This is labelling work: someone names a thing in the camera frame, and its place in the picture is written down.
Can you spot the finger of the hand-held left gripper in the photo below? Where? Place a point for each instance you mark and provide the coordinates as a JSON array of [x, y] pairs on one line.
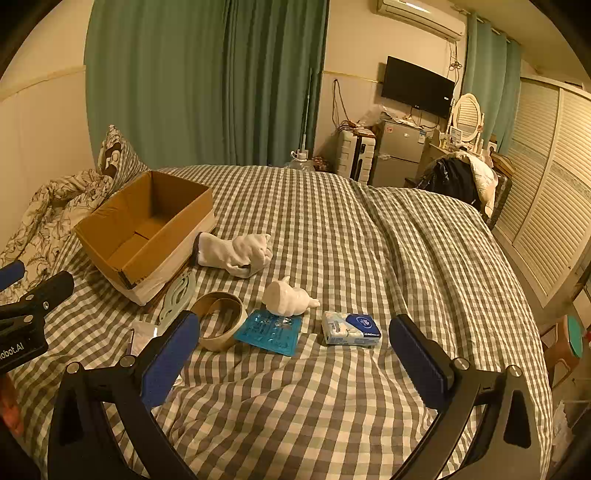
[[46, 290], [11, 273]]

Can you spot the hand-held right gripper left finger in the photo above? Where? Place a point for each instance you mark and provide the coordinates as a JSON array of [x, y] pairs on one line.
[[168, 364]]

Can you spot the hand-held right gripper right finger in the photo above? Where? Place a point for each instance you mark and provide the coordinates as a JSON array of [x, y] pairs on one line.
[[415, 360]]

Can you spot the beige tape roll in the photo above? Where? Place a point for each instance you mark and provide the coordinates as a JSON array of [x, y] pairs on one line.
[[231, 330]]

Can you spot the clear plastic jar blue label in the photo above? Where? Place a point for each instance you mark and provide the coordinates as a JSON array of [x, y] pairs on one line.
[[351, 328]]

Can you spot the blue plastic blister pack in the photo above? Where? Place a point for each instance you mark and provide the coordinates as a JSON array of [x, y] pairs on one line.
[[268, 333]]

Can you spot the brown cardboard box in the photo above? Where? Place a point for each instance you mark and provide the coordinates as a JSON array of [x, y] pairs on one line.
[[138, 240]]

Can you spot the white socks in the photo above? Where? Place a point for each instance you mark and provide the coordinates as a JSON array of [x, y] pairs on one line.
[[240, 254]]

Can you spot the white toy figurine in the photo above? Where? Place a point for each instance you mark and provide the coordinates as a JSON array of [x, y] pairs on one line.
[[286, 297]]

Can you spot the small white packet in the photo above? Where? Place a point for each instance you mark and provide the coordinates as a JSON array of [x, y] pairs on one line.
[[141, 332]]

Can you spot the floral print duvet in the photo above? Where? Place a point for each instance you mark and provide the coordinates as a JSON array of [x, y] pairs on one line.
[[51, 207]]

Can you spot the brown patterned pillow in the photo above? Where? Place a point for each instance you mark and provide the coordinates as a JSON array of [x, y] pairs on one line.
[[117, 152]]

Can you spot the wooden stool green seat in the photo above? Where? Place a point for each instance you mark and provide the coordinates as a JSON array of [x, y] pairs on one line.
[[572, 339]]

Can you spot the grey checked bed cover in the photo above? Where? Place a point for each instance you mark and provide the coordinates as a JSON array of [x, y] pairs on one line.
[[323, 230]]

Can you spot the wooden chair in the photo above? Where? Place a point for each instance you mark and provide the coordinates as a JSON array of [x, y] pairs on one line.
[[501, 189]]

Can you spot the white padded coat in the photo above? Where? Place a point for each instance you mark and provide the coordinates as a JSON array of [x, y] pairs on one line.
[[485, 175]]

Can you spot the silver small fridge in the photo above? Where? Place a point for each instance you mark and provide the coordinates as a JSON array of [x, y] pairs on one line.
[[397, 152]]

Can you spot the beige dressing table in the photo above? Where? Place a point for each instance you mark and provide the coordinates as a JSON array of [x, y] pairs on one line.
[[438, 150]]

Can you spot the white suitcase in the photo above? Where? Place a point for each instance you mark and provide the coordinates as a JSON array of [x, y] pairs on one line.
[[353, 154]]

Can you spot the white louvred wardrobe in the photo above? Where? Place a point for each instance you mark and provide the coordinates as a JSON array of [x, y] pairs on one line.
[[549, 184]]

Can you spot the clear water bottle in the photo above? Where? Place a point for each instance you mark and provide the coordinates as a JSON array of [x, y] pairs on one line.
[[300, 162]]

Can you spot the green curtain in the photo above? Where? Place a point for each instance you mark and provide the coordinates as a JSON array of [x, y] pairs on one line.
[[277, 83], [157, 83], [491, 78]]

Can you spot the clear plastic bag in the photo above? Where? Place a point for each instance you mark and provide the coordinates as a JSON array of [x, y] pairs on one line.
[[376, 116]]

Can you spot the white oval mirror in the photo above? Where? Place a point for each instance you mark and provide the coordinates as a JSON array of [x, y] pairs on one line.
[[466, 115]]

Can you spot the white mop pole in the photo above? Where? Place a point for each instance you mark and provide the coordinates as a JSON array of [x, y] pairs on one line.
[[306, 115]]

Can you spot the white air conditioner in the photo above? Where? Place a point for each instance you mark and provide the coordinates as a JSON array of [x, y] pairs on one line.
[[420, 16]]

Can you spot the black wall television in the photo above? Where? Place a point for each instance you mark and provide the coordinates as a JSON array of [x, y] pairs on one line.
[[415, 85]]

